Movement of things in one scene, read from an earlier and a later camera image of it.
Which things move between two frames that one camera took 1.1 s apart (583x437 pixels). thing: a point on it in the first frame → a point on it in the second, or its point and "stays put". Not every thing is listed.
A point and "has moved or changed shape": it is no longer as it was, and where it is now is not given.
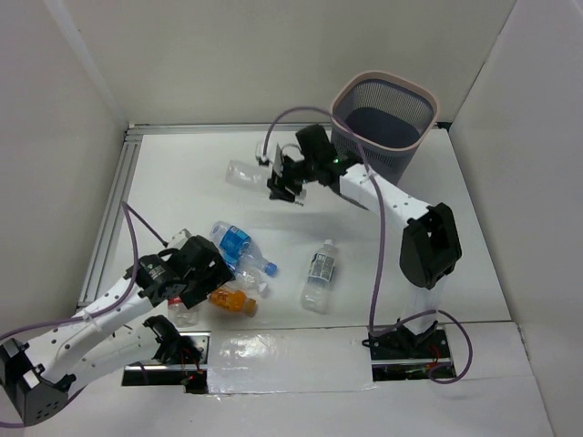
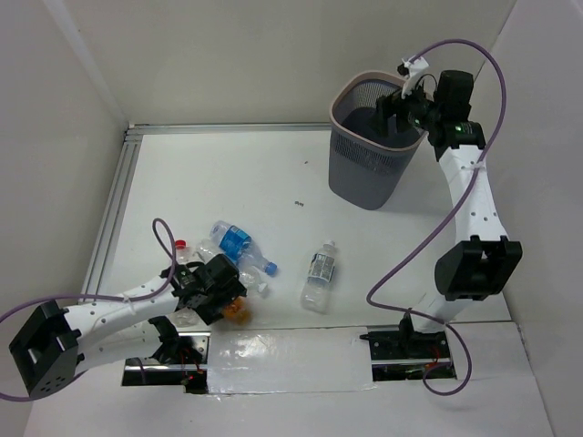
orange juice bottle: (233, 300) has moved or changed shape
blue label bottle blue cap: (235, 245) stays put
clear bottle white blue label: (316, 291) stays put
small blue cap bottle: (249, 279) stays put
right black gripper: (278, 188) → (386, 106)
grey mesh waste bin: (390, 114) stays put
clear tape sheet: (289, 360) stays put
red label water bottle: (179, 314) stays put
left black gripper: (200, 282) → (226, 299)
